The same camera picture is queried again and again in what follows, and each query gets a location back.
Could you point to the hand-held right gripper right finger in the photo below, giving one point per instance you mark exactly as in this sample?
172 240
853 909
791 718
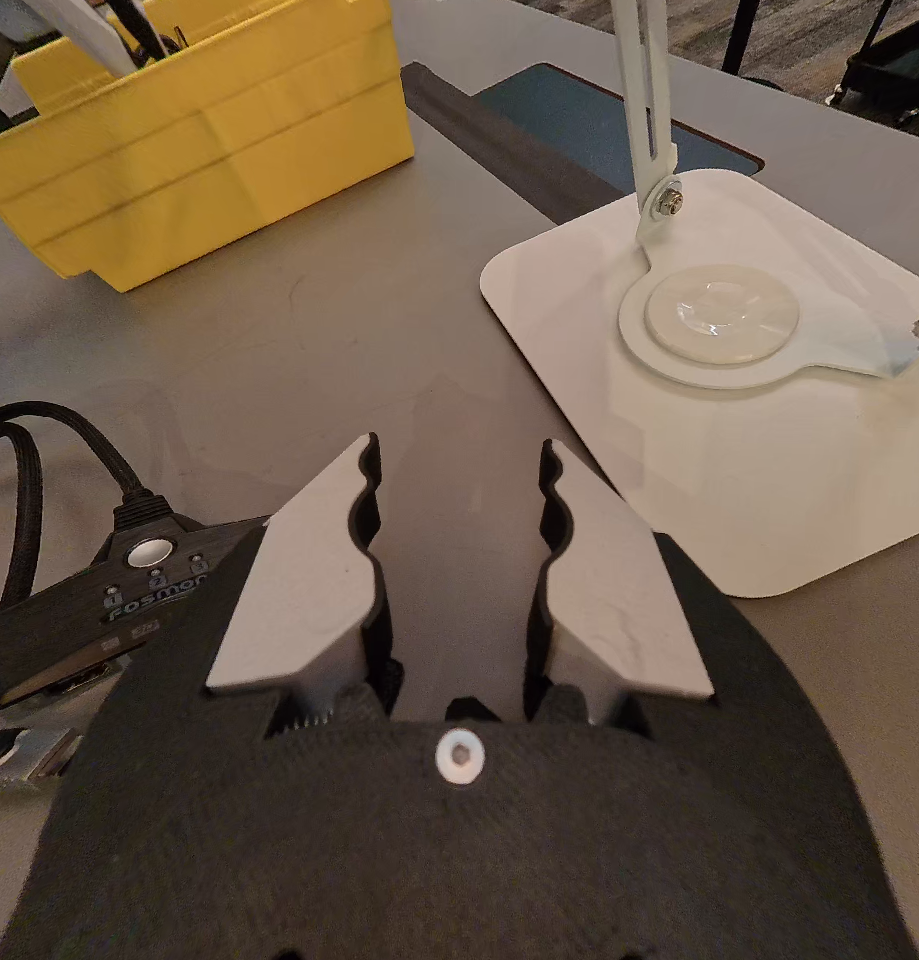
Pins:
617 615

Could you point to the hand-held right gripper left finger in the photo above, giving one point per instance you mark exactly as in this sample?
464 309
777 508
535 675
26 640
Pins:
302 600

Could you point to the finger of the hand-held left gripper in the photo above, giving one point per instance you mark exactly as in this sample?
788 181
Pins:
77 19

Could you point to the yellow plastic storage bin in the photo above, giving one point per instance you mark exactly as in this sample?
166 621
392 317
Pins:
204 150

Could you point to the black hdmi switch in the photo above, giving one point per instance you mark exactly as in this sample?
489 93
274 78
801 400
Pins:
69 600

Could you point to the black HDMI switch box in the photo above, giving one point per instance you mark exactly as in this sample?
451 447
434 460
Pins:
26 525

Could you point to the black pole stand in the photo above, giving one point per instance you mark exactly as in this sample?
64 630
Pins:
738 37

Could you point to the black utility cart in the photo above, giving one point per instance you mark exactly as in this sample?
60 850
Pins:
894 67

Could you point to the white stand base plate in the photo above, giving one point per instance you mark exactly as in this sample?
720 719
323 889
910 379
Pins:
729 487

